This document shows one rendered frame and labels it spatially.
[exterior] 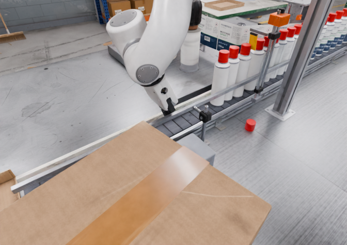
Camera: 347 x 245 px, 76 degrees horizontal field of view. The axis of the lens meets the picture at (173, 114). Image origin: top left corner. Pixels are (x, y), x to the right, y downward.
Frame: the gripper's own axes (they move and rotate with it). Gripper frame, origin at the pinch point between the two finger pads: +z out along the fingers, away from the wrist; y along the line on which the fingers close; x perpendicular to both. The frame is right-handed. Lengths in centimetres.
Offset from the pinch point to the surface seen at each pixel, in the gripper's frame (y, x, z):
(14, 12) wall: 449, 31, 55
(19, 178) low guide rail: 3.1, 40.8, -11.6
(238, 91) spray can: -2.5, -28.2, 14.1
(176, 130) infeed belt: -3.1, 1.1, 6.6
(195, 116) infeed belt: -1.2, -7.9, 10.0
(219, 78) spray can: -1.4, -21.1, 1.9
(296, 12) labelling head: 10, -81, 14
